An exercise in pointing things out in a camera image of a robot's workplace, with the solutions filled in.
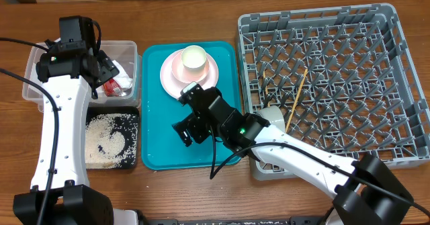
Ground white tissue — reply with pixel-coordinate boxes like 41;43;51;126
112;60;132;90

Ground red snack wrapper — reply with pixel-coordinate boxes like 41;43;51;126
103;79;123;97

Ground pink plate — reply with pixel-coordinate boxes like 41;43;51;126
160;49;219;99

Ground small pink bowl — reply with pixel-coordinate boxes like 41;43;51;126
171;50;209;83

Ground pale green cup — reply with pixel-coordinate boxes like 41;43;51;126
181;45;207;73

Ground grey bowl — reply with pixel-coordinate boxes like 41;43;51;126
256;106;286;131

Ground white cooked rice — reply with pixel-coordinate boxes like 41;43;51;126
84;113;139;169

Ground wooden chopstick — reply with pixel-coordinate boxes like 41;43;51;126
285;68;308;132
263;71;271;107

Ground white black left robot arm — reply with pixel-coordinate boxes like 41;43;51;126
13;40;147;224

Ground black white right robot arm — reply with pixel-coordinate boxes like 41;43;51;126
173;111;415;224

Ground clear plastic waste bin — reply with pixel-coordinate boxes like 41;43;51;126
22;40;141;112

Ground black food waste tray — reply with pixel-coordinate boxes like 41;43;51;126
83;105;141;170

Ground grey dishwasher rack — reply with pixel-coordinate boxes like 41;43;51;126
237;3;429;169

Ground teal serving tray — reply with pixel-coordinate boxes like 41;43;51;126
141;41;241;171

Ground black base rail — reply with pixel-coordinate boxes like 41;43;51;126
148;216;323;225

